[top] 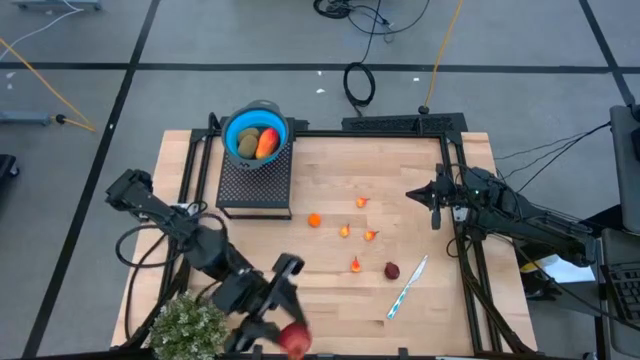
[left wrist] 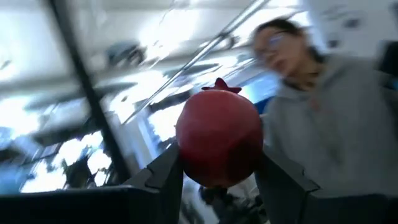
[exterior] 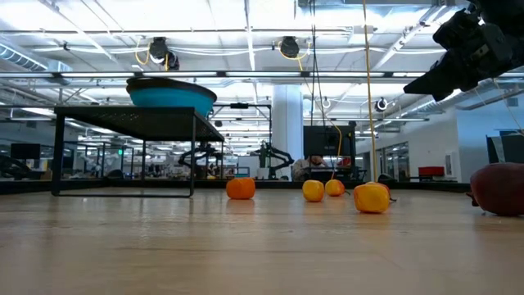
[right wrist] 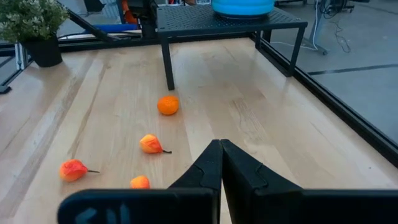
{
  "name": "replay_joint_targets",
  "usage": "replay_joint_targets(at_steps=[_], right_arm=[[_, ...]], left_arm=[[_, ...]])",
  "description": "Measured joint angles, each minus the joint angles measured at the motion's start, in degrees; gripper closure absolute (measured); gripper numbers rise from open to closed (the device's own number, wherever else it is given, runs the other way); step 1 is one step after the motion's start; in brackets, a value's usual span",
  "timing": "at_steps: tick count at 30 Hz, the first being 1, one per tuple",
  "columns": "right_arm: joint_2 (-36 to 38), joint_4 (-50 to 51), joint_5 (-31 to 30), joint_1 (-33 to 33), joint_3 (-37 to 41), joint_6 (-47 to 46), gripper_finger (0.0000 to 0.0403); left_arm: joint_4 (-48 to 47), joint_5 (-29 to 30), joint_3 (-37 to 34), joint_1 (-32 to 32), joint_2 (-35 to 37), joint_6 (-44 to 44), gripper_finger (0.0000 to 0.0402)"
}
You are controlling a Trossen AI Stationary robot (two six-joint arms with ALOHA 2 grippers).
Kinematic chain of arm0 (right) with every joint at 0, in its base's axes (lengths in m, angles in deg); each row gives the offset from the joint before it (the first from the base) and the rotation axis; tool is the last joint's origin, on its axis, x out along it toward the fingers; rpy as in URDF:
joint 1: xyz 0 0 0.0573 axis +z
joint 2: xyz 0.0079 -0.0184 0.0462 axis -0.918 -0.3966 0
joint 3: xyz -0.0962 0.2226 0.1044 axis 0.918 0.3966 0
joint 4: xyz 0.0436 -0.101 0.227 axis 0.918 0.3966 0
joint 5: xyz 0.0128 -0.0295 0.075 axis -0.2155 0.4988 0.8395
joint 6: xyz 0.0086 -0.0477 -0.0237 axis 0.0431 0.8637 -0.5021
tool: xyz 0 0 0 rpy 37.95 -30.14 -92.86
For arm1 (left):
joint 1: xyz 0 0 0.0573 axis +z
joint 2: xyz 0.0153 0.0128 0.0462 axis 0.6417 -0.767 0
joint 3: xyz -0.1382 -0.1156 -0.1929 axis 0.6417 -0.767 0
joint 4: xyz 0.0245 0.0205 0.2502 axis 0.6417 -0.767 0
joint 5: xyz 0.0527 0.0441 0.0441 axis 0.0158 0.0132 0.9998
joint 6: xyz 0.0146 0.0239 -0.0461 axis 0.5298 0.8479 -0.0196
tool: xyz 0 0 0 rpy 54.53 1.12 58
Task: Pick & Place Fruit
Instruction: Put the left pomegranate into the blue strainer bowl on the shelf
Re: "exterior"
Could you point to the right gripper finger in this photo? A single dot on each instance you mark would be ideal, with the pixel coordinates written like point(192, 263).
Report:
point(432, 78)
point(442, 90)

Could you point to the large dark red fruit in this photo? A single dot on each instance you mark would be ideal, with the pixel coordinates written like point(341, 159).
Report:
point(499, 188)

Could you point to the yellow red small fruit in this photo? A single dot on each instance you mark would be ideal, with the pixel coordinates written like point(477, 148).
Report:
point(370, 198)

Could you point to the small orange fruit with stem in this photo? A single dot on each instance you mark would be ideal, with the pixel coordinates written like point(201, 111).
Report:
point(335, 187)

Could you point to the orange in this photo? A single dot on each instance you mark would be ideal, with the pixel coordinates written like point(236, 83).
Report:
point(240, 188)

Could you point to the blue collapsible colander grey rim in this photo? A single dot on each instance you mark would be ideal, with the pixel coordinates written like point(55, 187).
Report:
point(172, 98)

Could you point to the black background robot arm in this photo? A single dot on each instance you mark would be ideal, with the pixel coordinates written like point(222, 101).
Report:
point(196, 151)
point(282, 157)

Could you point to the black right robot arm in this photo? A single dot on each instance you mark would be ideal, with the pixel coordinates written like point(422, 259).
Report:
point(507, 16)

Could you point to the red box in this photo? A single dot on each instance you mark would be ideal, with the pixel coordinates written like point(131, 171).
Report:
point(431, 171)

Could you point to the dark screen panel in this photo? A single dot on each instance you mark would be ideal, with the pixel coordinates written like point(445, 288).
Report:
point(511, 149)

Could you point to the black monitor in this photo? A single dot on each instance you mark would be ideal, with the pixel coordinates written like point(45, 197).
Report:
point(327, 141)

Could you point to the white pillar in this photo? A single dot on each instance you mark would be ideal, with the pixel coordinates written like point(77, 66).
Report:
point(286, 123)

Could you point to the person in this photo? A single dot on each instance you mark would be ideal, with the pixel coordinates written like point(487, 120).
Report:
point(305, 168)

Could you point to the black mesh metal rack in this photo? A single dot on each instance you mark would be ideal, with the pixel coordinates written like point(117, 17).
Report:
point(135, 123)

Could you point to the small dark background monitor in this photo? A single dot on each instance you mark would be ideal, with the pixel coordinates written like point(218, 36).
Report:
point(24, 151)

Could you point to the black aluminium table frame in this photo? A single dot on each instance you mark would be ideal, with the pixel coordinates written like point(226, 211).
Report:
point(24, 186)

